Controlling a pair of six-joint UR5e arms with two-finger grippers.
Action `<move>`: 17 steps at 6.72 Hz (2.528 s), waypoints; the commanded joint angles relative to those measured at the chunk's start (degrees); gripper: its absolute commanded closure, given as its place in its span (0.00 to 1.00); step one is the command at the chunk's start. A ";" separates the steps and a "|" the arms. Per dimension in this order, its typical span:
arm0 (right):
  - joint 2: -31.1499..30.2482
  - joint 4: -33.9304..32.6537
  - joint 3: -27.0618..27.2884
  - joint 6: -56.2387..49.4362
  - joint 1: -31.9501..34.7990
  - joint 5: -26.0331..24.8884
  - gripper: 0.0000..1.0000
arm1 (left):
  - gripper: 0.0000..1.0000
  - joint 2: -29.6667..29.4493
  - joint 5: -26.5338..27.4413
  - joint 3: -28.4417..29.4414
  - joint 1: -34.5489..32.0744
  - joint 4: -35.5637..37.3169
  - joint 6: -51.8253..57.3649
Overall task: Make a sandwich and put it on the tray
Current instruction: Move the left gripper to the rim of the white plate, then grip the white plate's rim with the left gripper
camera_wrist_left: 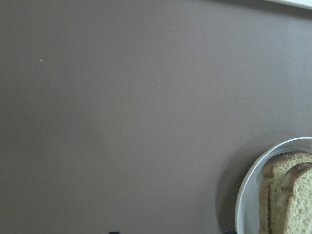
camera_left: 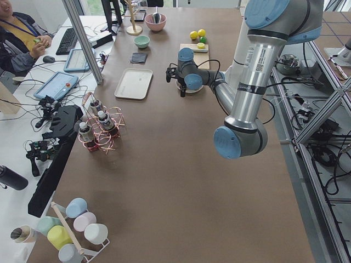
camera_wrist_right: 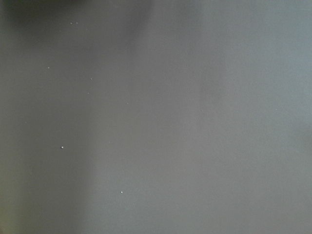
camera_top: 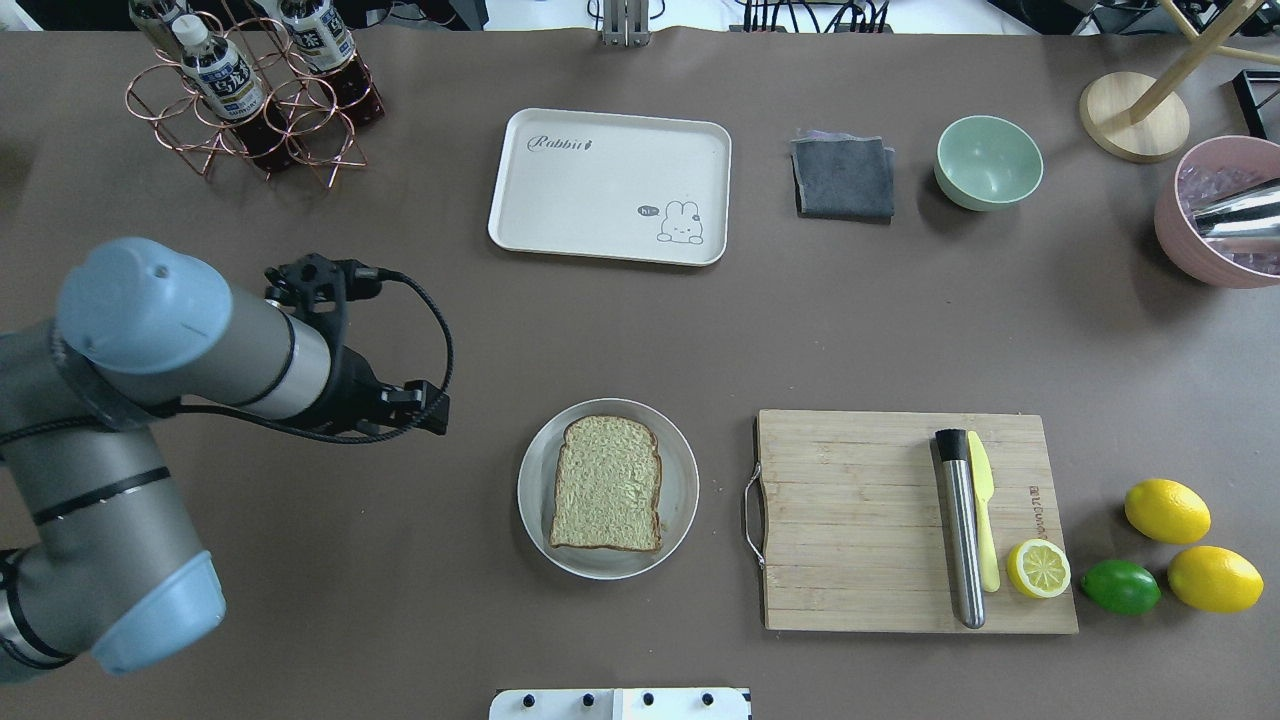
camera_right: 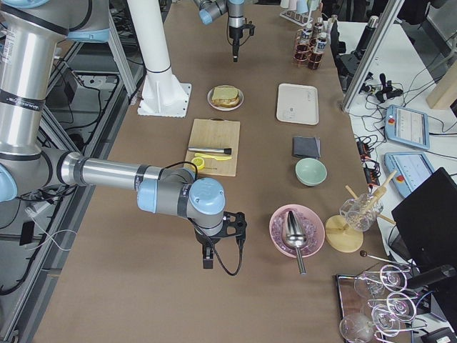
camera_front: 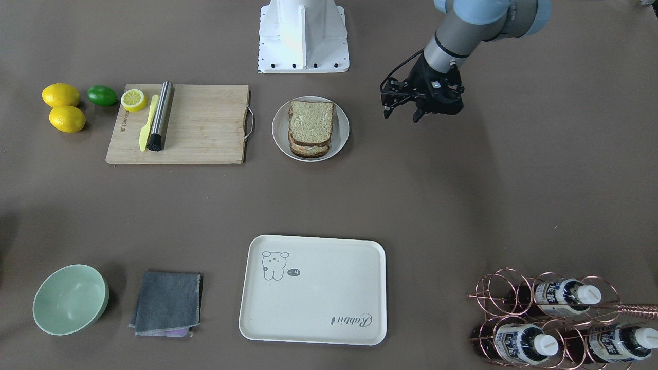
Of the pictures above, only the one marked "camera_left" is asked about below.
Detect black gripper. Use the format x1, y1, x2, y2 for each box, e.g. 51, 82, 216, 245
179, 83, 187, 97

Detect white round plate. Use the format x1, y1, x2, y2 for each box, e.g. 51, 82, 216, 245
176, 81, 203, 94

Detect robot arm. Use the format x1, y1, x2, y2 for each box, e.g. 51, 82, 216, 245
166, 1, 324, 159

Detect cream rabbit serving tray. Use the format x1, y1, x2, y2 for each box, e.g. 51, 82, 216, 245
114, 68, 153, 100

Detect bamboo cutting board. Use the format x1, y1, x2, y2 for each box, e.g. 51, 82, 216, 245
179, 43, 210, 70

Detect half lemon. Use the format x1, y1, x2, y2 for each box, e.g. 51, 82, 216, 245
197, 42, 205, 49

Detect green lime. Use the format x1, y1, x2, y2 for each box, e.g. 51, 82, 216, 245
199, 36, 207, 44

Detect folded grey cloth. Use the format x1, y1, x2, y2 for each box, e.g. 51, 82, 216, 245
130, 53, 148, 64

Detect lower whole lemon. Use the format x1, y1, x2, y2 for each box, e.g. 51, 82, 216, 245
189, 31, 198, 40

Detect whole lemon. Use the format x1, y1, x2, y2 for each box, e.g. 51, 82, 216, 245
189, 31, 198, 40
197, 29, 206, 37

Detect upper whole lemon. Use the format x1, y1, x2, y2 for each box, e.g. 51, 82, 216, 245
197, 29, 206, 37

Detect mint green bowl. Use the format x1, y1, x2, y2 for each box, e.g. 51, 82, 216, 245
134, 36, 150, 49

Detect pink bowl with ice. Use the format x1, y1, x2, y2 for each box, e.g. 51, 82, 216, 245
145, 14, 167, 32

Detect wooden mug tree stand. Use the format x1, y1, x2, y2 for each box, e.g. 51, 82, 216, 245
120, 0, 143, 36

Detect steel ice scoop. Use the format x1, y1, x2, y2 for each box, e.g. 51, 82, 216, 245
152, 7, 161, 24

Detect front tea bottle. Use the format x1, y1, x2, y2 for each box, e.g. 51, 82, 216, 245
98, 110, 115, 131

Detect tea bottle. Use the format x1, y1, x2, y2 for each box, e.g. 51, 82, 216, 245
98, 110, 115, 131
79, 122, 98, 152
90, 100, 104, 116

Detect right tea bottle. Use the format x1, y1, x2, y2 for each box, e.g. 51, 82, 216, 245
90, 100, 104, 116

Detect left tea bottle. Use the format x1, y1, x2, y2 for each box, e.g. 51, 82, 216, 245
79, 122, 98, 152

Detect far blue teach pendant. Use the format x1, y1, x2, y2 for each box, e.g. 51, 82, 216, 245
64, 49, 90, 73

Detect blue teach pendant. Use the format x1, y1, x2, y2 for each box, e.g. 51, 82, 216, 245
64, 49, 90, 73
33, 72, 78, 100

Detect near blue teach pendant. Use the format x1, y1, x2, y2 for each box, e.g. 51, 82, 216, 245
33, 72, 78, 100

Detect black keyboard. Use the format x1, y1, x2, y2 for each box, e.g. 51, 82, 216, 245
55, 28, 78, 55

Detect computer mouse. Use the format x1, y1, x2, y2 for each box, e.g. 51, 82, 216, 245
42, 55, 55, 64

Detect blue cup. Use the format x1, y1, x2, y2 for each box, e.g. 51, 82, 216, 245
65, 197, 88, 219

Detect pink cup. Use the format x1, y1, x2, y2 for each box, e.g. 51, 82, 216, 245
73, 211, 97, 232

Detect white cup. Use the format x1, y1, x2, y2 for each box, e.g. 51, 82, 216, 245
84, 223, 108, 245

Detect seated person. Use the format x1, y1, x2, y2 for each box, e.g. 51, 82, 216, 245
1, 1, 53, 77

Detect white cup rack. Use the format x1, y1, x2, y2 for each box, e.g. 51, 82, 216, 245
50, 202, 110, 262

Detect yellow cup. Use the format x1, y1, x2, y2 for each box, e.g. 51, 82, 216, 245
47, 225, 73, 250

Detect green cup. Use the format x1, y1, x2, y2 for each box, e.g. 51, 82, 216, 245
36, 216, 62, 236

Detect black water bottle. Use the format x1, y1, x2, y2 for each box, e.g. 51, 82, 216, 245
1, 165, 29, 191

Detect grey cup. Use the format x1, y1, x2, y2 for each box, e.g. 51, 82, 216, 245
58, 244, 83, 263

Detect paper cup with steel insert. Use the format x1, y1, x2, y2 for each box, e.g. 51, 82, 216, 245
10, 225, 37, 243

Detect aluminium frame post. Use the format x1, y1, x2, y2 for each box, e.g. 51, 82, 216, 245
62, 0, 103, 84

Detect copper wire bottle rack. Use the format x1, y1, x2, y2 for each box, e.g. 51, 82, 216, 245
78, 92, 126, 153

